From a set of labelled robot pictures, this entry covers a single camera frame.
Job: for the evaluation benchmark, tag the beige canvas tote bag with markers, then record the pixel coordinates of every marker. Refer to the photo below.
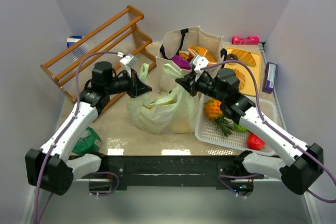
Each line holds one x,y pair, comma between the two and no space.
178,40

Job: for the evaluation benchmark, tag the orange snack packet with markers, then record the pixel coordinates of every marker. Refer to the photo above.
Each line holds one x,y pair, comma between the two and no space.
193,51

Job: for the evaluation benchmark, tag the orange pineapple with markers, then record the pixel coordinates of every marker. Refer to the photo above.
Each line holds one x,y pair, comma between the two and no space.
214,114

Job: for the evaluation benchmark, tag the light green plastic bag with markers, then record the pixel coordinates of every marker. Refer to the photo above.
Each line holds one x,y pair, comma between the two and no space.
179,117

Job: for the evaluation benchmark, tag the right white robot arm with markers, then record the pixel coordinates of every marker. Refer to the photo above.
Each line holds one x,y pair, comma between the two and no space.
298,166

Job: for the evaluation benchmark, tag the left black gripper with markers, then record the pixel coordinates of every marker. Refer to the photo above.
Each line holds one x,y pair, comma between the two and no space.
133,85

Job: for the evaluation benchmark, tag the red apple right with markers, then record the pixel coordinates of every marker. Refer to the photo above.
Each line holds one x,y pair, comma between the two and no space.
254,142

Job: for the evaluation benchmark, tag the yellow banana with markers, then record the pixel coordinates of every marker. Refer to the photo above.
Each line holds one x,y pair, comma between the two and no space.
155,104

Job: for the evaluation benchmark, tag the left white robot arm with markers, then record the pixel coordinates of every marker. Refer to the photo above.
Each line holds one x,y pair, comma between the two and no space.
49,167

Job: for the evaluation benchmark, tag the blue white carton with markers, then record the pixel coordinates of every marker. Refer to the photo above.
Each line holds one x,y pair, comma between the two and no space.
72,40

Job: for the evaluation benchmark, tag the black base frame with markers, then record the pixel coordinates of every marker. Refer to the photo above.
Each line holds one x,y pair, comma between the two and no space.
169,171

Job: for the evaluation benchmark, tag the green custard apple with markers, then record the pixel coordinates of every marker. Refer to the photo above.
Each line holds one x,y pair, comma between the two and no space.
240,128

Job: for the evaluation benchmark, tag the chocolate donut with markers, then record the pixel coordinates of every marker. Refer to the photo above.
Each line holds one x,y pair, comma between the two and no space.
232,57

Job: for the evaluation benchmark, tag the dark green plastic bag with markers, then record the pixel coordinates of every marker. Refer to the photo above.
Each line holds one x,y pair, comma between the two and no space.
89,142

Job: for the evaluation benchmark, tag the croissant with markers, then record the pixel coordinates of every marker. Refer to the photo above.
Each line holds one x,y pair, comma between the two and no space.
244,56

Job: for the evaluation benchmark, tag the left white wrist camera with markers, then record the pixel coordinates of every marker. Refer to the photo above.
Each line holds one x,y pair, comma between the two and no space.
127,62

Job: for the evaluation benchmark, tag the white plastic basket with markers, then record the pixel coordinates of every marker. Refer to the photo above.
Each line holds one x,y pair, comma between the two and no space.
207,131

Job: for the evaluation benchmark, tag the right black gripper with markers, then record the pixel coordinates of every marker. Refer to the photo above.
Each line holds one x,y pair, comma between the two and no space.
193,85

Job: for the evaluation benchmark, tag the glazed ring bread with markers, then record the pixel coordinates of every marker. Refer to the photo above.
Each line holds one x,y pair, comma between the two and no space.
241,78

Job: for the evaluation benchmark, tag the purple box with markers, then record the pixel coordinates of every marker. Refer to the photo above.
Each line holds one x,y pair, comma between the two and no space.
269,79

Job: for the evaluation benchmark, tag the pink box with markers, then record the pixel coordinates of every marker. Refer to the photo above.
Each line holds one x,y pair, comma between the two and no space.
252,40

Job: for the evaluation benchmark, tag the purple snack packet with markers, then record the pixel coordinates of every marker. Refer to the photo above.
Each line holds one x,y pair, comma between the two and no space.
181,62

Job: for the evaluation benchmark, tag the brown wooden rack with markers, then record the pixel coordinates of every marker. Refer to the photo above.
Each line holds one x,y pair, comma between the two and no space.
119,33

